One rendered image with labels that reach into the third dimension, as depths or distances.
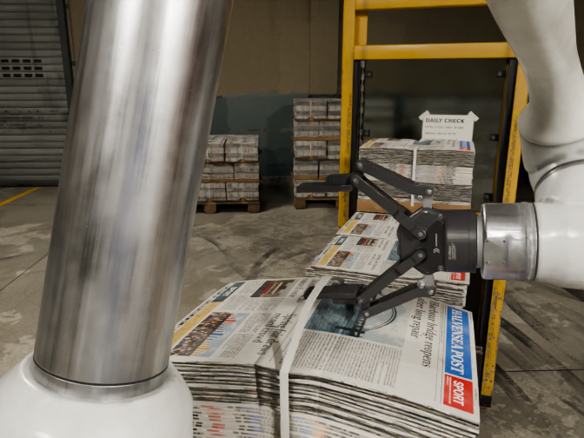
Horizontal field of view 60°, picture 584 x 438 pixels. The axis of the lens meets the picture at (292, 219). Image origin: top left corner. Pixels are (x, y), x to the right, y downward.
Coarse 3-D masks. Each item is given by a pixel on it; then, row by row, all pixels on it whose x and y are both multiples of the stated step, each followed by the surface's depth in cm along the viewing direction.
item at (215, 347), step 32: (224, 288) 84; (256, 288) 81; (288, 288) 79; (192, 320) 71; (224, 320) 70; (256, 320) 68; (192, 352) 61; (224, 352) 60; (256, 352) 59; (192, 384) 60; (224, 384) 59; (224, 416) 59; (256, 416) 58
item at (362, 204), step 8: (360, 200) 174; (368, 200) 173; (360, 208) 175; (368, 208) 174; (376, 208) 173; (408, 208) 169; (416, 208) 168; (440, 208) 166; (448, 208) 165; (456, 208) 164; (464, 208) 164
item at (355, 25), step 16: (352, 0) 208; (352, 16) 210; (352, 32) 212; (352, 48) 213; (352, 64) 215; (352, 80) 217; (352, 96) 219; (352, 112) 222; (352, 128) 223; (352, 144) 225; (352, 160) 227; (352, 192) 231; (352, 208) 233
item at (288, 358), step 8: (320, 280) 69; (320, 288) 67; (312, 296) 64; (304, 304) 62; (312, 304) 63; (304, 312) 61; (304, 320) 60; (296, 328) 59; (296, 336) 58; (296, 344) 57; (288, 352) 57; (288, 360) 56; (288, 368) 55
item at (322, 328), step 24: (360, 288) 78; (312, 312) 69; (336, 312) 69; (288, 336) 63; (312, 336) 63; (336, 336) 63; (264, 360) 57; (312, 360) 57; (264, 384) 57; (312, 384) 55; (264, 408) 57; (312, 408) 56; (264, 432) 58; (312, 432) 56
